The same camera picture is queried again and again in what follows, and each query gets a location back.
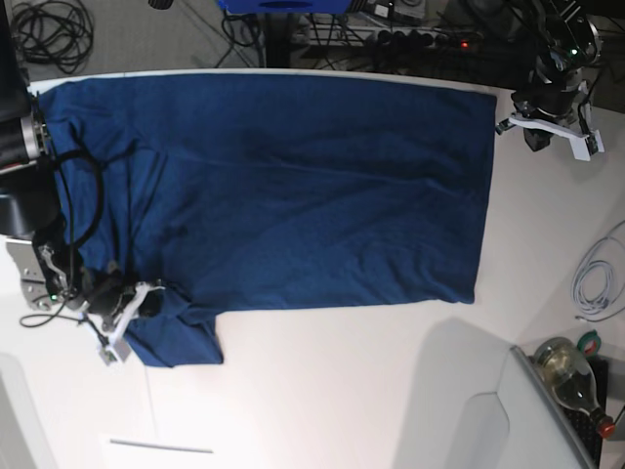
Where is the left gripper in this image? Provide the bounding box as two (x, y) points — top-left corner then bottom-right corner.
(510, 70), (589, 152)

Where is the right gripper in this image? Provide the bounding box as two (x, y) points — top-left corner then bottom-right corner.
(62, 266), (163, 332)

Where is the blue t-shirt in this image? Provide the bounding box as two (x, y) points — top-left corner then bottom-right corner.
(40, 73), (497, 367)

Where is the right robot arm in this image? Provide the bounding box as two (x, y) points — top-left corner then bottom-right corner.
(1, 12), (163, 336)

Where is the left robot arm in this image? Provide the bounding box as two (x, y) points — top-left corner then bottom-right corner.
(495, 1), (604, 161)

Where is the black power strip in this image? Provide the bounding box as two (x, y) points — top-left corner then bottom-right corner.
(365, 27), (484, 52)

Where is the green tape roll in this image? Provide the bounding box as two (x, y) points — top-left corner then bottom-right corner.
(577, 329), (602, 358)

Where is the clear plastic bottle red cap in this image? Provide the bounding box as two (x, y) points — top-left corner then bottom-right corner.
(534, 337), (616, 439)

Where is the black tray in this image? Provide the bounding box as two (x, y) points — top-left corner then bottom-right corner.
(562, 357), (609, 467)

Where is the blue box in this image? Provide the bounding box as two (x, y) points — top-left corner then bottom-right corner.
(217, 0), (351, 15)

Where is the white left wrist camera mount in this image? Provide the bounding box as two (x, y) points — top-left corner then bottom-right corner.
(495, 112), (605, 161)

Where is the white coiled cable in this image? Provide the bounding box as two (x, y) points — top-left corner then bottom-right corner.
(571, 233), (625, 323)

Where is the black coiled cable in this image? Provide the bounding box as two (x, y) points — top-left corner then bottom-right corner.
(9, 0), (95, 75)

